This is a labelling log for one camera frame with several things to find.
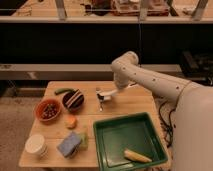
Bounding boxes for metal shelf rail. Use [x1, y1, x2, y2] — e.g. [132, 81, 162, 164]
[0, 63, 208, 82]

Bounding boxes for white paper cup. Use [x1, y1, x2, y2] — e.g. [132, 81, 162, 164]
[25, 134, 47, 157]

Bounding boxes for green cucumber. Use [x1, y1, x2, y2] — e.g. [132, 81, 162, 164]
[54, 88, 74, 95]

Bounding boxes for blue sponge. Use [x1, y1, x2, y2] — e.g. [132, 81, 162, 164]
[57, 132, 81, 157]

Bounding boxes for yellow corn cob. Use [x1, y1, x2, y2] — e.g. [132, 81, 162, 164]
[124, 149, 151, 163]

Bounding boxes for green plastic tray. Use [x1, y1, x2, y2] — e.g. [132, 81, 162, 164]
[93, 113, 168, 171]

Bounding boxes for green yellow sponge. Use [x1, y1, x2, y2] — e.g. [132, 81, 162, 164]
[79, 133, 88, 150]

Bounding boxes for brown striped bowl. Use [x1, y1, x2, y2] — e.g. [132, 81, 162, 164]
[62, 90, 84, 112]

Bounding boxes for black cables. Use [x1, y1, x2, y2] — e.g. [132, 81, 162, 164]
[157, 99, 181, 149]

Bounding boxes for orange bowl with beans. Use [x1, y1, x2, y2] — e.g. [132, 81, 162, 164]
[34, 99, 61, 122]

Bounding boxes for wooden table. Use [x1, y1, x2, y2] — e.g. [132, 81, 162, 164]
[19, 81, 168, 170]

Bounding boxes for orange fruit piece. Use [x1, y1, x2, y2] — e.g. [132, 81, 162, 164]
[65, 115, 77, 129]

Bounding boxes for silver metal fork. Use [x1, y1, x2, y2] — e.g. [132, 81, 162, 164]
[95, 86, 104, 113]

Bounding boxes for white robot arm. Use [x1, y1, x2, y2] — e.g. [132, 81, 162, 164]
[111, 51, 213, 171]

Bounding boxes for white handled brush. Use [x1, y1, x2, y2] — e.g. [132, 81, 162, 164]
[96, 88, 121, 102]

